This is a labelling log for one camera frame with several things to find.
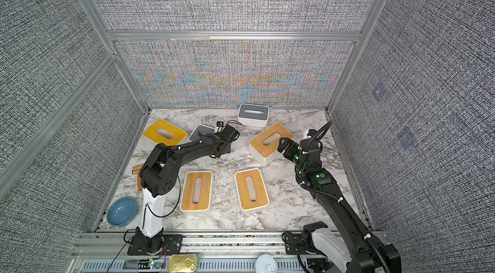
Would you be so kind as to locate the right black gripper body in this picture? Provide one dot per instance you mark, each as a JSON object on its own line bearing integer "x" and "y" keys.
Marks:
{"x": 294, "y": 154}

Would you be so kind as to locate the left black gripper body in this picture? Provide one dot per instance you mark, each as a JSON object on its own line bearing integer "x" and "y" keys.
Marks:
{"x": 228, "y": 150}

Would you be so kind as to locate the large bamboo lid tissue box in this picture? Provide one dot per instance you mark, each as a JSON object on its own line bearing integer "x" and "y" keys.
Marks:
{"x": 263, "y": 147}

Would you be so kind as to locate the yellow lid tissue box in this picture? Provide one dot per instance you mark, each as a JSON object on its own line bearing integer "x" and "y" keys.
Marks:
{"x": 164, "y": 132}

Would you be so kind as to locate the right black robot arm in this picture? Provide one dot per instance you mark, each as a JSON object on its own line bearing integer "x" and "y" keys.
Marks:
{"x": 360, "y": 250}

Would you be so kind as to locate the grey lid tissue box centre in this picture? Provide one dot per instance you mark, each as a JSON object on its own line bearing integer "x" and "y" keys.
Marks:
{"x": 200, "y": 131}

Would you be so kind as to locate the grey lid tissue box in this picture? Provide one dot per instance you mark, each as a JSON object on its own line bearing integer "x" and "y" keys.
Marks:
{"x": 253, "y": 115}
{"x": 200, "y": 131}

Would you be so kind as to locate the grey lid tissue box back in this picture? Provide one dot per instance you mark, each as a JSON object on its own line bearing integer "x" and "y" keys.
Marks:
{"x": 253, "y": 115}

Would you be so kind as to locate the wooden block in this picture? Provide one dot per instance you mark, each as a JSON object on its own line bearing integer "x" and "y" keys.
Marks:
{"x": 136, "y": 170}

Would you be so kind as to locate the white round lid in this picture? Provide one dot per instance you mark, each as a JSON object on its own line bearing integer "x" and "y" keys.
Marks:
{"x": 265, "y": 264}

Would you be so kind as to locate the blue ceramic bowl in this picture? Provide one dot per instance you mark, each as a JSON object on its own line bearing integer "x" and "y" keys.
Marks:
{"x": 121, "y": 212}

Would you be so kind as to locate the gold sardine tin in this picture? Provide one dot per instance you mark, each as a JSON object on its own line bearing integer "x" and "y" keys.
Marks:
{"x": 182, "y": 263}

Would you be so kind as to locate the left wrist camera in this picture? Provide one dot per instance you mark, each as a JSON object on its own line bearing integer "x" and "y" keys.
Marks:
{"x": 219, "y": 126}

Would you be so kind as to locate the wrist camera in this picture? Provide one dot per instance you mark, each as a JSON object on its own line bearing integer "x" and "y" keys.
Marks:
{"x": 219, "y": 126}
{"x": 310, "y": 136}

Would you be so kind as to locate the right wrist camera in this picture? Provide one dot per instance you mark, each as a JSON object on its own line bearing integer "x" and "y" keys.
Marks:
{"x": 310, "y": 136}

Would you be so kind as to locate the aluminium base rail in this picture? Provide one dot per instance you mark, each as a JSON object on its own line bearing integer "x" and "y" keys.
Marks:
{"x": 217, "y": 251}

